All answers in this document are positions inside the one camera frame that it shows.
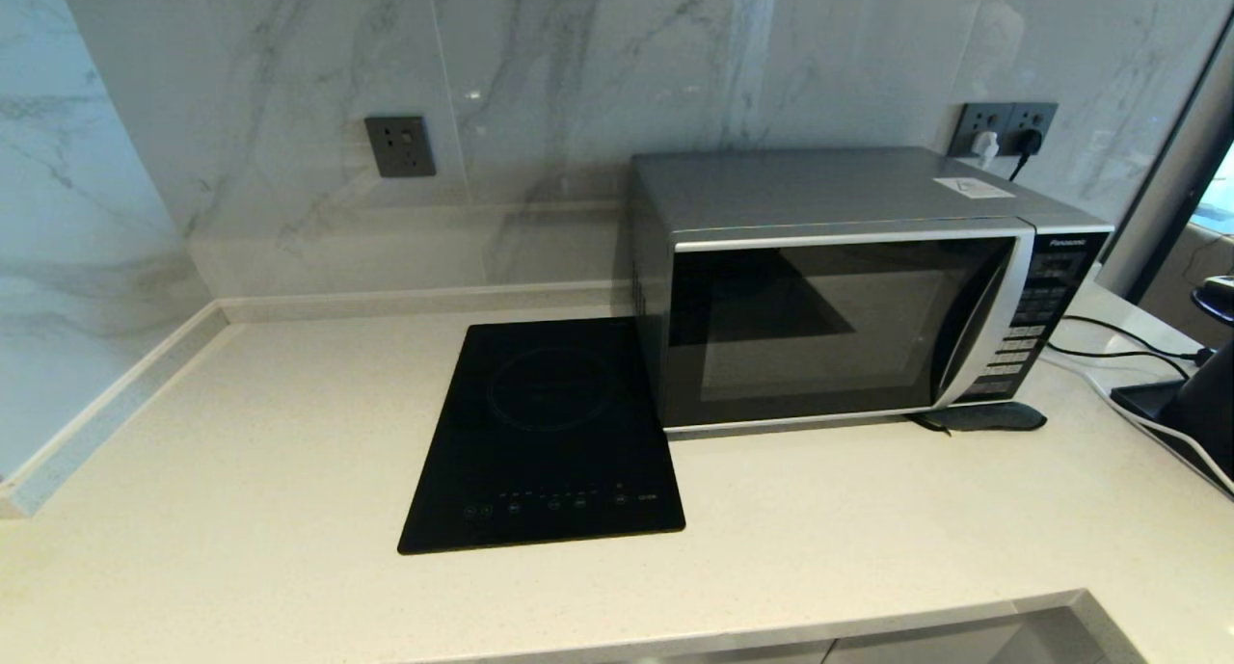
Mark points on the grey single wall socket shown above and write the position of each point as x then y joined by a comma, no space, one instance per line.
399,146

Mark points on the black rubber pad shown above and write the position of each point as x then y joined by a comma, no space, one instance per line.
993,417

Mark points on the black induction cooktop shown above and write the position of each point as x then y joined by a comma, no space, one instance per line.
540,433

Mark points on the white power plug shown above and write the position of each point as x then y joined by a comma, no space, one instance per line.
985,146

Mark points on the black power plug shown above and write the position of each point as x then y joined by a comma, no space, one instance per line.
1031,144

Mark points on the grey double wall socket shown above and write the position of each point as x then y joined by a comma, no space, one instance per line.
1007,117

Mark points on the silver microwave oven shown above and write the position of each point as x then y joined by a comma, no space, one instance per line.
819,187

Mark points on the white paper sticker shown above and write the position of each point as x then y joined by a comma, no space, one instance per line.
974,188

